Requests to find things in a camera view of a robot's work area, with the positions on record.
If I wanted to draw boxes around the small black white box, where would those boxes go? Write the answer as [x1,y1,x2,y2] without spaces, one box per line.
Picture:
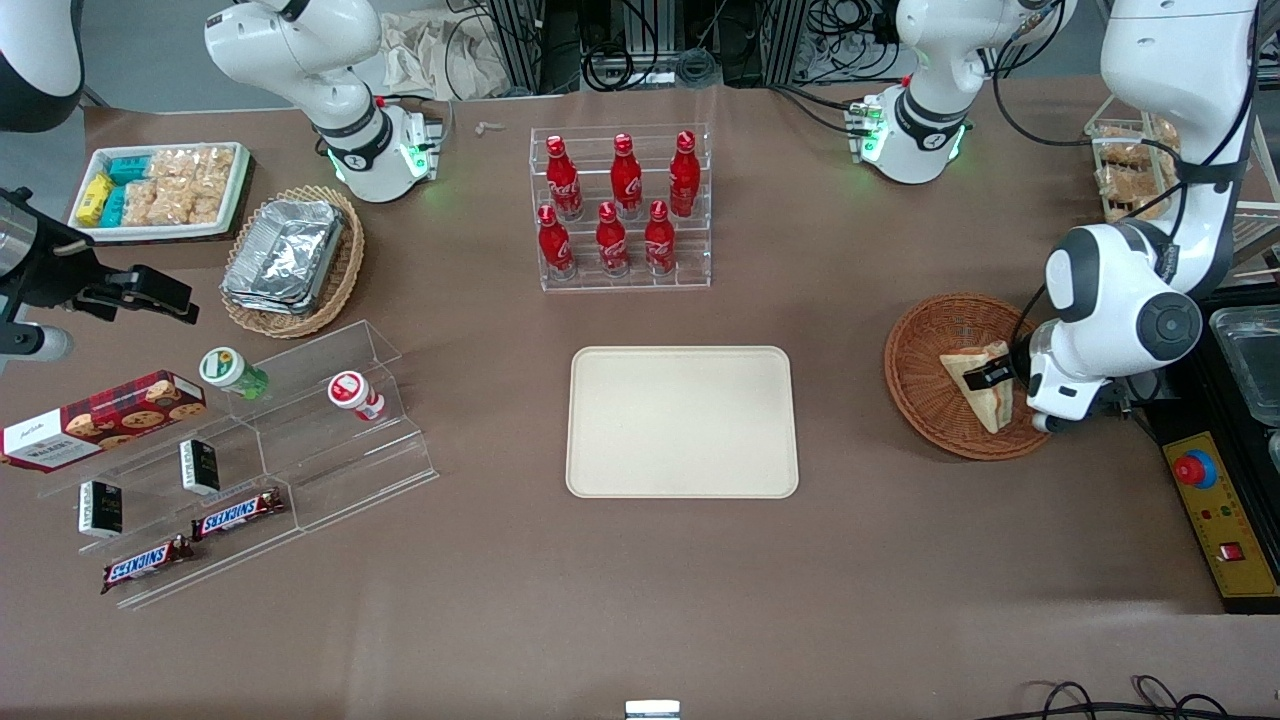
[180,438,221,496]
[78,480,124,539]

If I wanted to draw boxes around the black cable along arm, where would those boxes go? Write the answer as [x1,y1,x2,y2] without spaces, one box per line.
[988,0,1259,351]

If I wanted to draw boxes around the black equipment rack with cables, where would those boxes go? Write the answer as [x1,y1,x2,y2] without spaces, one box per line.
[485,0,901,96]

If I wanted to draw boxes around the green lidded cup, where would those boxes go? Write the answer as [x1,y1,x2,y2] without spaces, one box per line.
[198,346,269,401]

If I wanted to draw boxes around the stacked aluminium foil containers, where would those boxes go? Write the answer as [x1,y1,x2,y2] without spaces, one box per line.
[222,198,348,316]

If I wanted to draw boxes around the triangular sandwich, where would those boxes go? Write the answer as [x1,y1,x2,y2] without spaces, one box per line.
[938,340,1015,435]

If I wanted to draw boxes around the red lidded cup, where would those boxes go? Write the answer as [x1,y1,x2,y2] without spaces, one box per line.
[327,370,386,424]

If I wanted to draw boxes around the clear acrylic stepped stand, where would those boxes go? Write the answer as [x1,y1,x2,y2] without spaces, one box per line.
[38,320,441,611]

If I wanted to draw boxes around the round brown wicker basket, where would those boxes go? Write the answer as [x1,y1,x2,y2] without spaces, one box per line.
[884,292,1061,462]

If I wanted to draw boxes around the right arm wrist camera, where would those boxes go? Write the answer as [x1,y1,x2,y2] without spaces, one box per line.
[0,325,74,368]

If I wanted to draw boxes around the red tartan cookie box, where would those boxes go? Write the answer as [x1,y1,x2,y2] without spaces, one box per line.
[0,370,208,473]

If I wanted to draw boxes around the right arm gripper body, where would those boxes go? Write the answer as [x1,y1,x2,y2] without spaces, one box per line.
[0,188,103,321]

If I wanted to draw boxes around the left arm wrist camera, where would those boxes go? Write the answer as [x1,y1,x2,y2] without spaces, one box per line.
[1028,396,1077,434]

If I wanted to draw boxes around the white wire basket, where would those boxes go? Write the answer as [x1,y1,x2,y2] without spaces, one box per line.
[1085,95,1280,286]

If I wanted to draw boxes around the yellow snack packet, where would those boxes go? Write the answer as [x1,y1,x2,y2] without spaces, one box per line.
[75,172,116,227]

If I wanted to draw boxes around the black yellow control box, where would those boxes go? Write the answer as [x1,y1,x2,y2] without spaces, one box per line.
[1100,378,1280,613]

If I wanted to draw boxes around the white rectangular snack tray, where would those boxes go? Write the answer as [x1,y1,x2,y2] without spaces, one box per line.
[68,142,251,244]

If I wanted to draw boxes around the red cola bottle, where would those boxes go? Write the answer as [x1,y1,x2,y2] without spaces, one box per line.
[545,135,584,223]
[595,201,631,278]
[668,130,701,219]
[537,204,576,281]
[644,200,677,276]
[610,132,645,221]

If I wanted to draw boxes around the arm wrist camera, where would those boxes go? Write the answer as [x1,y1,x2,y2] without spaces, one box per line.
[1028,396,1077,434]
[0,325,74,368]

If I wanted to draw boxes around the crumpled brown paper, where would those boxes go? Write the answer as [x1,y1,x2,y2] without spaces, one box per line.
[378,10,513,101]

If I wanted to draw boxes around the black loose cable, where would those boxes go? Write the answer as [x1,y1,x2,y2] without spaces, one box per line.
[980,675,1233,720]

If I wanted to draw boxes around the clear acrylic bottle rack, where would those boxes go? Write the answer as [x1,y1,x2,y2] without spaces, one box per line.
[529,123,713,293]

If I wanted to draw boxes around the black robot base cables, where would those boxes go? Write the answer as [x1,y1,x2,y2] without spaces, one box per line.
[768,84,866,137]

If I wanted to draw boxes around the brown Snickers bar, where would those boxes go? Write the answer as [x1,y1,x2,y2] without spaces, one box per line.
[100,535,196,596]
[193,488,286,541]

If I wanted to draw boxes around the oval light wicker basket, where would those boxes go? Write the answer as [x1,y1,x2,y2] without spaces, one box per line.
[220,185,366,339]

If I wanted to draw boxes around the clear plastic container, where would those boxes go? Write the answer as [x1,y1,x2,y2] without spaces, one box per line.
[1208,305,1280,426]

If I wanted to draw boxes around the beige rectangular tray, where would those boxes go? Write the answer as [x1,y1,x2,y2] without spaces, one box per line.
[565,345,801,500]

